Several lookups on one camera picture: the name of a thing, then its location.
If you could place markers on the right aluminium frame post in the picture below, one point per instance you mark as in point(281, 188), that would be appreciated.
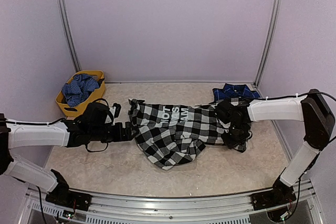
point(268, 42)

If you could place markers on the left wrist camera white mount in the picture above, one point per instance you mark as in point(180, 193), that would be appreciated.
point(113, 113)

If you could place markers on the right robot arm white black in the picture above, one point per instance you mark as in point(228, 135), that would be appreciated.
point(310, 108)

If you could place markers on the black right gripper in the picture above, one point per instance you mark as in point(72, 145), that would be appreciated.
point(231, 144)

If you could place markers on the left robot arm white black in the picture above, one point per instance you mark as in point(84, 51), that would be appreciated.
point(96, 124)

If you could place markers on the black white checked shirt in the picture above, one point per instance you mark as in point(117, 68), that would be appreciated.
point(171, 135)

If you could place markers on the aluminium front rail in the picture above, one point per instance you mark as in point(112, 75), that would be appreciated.
point(231, 208)

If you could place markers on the blue gingham crumpled shirt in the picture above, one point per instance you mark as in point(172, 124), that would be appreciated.
point(79, 89)

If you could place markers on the aluminium frame post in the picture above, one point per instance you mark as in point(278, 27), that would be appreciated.
point(68, 35)
point(268, 42)

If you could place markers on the blue plaid shirt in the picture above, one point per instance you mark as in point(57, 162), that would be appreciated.
point(231, 92)

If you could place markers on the left aluminium frame post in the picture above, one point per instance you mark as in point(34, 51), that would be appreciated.
point(68, 35)

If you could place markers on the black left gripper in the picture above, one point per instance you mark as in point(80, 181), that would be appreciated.
point(119, 135)

